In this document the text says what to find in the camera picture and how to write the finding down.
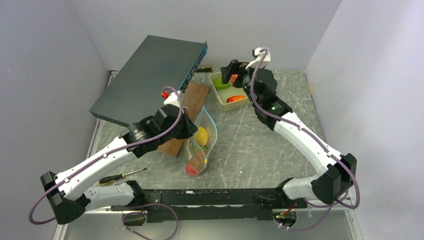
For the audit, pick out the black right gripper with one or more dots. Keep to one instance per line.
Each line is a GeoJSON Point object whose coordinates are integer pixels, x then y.
{"type": "Point", "coordinates": [233, 68]}

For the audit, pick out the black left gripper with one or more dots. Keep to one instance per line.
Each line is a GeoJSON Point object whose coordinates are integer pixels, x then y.
{"type": "Point", "coordinates": [190, 128]}

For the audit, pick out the red yellow toy apple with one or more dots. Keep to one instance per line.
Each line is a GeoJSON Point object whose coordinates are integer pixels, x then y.
{"type": "Point", "coordinates": [233, 78]}

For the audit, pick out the orange toy carrot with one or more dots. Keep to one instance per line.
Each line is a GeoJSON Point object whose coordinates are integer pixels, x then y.
{"type": "Point", "coordinates": [235, 98]}

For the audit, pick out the clear zip top bag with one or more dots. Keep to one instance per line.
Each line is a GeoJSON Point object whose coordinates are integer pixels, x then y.
{"type": "Point", "coordinates": [197, 148]}

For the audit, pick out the brown toy potato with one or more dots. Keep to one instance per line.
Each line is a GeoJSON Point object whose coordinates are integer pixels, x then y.
{"type": "Point", "coordinates": [199, 160]}

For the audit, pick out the red toy strawberry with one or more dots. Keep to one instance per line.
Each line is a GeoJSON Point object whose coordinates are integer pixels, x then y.
{"type": "Point", "coordinates": [191, 170]}

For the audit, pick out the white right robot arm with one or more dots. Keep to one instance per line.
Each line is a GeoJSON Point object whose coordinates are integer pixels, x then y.
{"type": "Point", "coordinates": [335, 172]}

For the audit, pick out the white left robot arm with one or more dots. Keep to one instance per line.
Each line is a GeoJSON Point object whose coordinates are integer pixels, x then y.
{"type": "Point", "coordinates": [72, 192]}

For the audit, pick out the green toy lime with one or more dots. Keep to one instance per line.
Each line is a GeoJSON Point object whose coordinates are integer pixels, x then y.
{"type": "Point", "coordinates": [219, 85]}

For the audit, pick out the pale green plastic basket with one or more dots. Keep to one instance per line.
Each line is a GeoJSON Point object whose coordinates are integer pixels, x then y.
{"type": "Point", "coordinates": [222, 95]}

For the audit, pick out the black yellow screwdriver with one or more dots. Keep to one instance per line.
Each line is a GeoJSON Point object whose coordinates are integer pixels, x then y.
{"type": "Point", "coordinates": [112, 178]}

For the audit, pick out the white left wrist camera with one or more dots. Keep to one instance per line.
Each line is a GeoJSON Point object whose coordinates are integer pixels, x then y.
{"type": "Point", "coordinates": [170, 99]}

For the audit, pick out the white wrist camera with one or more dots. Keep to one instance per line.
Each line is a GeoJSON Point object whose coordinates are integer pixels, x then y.
{"type": "Point", "coordinates": [261, 56]}
{"type": "Point", "coordinates": [170, 99]}

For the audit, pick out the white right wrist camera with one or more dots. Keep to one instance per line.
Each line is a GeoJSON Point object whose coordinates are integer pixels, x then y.
{"type": "Point", "coordinates": [261, 56]}

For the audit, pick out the dark grey network switch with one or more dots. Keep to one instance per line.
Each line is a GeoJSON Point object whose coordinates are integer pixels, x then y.
{"type": "Point", "coordinates": [135, 92]}

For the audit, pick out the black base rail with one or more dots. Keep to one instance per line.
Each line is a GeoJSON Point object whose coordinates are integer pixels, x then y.
{"type": "Point", "coordinates": [216, 204]}

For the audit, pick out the aluminium frame rail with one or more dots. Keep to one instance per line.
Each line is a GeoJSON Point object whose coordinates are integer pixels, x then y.
{"type": "Point", "coordinates": [315, 222]}

